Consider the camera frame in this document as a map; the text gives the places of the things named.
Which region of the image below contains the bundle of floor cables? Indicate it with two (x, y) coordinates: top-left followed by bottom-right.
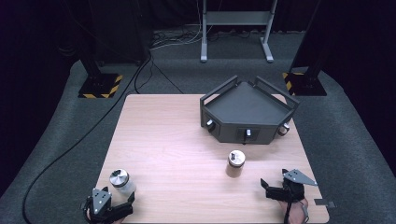
(149, 28), (204, 51)

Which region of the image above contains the grey tape strip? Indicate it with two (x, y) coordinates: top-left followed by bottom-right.
(313, 198), (337, 209)

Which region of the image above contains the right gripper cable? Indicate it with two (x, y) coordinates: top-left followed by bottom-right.
(283, 186), (310, 224)

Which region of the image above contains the grey metal stand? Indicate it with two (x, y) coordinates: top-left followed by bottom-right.
(199, 0), (278, 63)

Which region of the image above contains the person's right hand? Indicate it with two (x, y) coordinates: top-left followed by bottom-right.
(277, 197), (310, 224)

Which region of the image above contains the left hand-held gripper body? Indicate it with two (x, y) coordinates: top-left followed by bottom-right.
(82, 188), (134, 224)

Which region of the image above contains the black cabinet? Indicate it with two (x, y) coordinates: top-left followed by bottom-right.
(88, 0), (152, 64)

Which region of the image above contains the clear jar with metal lid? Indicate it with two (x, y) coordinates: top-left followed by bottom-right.
(108, 168), (137, 197)

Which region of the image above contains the person's left hand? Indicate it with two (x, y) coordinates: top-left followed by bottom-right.
(85, 208), (126, 224)

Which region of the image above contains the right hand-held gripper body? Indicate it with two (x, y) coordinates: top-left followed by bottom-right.
(265, 168), (318, 203)

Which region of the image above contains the dark grey corner rack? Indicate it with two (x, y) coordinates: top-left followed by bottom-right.
(199, 74), (301, 146)

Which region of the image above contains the black striped stand base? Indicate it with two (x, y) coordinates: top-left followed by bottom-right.
(77, 72), (124, 100)
(281, 71), (328, 97)

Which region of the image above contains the brown jar with metal lid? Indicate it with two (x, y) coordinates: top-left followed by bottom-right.
(225, 149), (247, 179)

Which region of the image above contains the long black floor cable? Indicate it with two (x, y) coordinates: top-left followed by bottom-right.
(21, 52), (154, 224)

